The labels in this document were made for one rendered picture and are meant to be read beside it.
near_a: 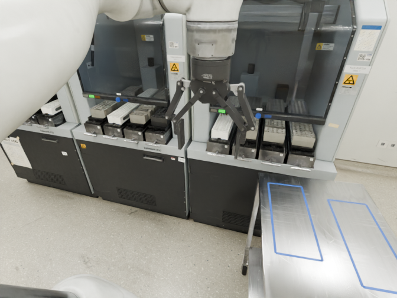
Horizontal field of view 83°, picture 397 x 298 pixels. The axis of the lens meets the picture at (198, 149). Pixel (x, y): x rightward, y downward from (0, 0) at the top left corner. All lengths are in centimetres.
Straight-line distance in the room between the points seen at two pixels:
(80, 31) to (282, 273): 75
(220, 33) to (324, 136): 106
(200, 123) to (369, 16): 91
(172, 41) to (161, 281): 143
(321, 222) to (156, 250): 118
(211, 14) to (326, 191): 88
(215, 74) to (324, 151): 108
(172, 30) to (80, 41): 111
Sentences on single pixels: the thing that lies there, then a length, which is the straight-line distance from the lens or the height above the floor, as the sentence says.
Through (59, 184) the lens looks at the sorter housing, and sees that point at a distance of 236.
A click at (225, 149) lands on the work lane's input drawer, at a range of 132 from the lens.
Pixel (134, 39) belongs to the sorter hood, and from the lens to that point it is 138.
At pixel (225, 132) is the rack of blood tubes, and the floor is 86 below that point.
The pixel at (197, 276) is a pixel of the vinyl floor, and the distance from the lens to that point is 168.
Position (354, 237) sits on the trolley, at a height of 82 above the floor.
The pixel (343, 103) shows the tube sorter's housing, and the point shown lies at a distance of 131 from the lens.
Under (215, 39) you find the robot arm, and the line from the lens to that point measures 41.
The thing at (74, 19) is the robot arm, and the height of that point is 148.
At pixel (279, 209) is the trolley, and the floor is 82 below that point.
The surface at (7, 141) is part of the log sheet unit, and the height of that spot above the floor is 52.
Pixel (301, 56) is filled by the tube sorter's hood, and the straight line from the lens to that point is 120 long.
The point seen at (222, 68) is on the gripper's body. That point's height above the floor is 139.
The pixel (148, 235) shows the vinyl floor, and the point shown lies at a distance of 188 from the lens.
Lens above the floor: 149
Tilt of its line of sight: 33 degrees down
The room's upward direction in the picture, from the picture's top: straight up
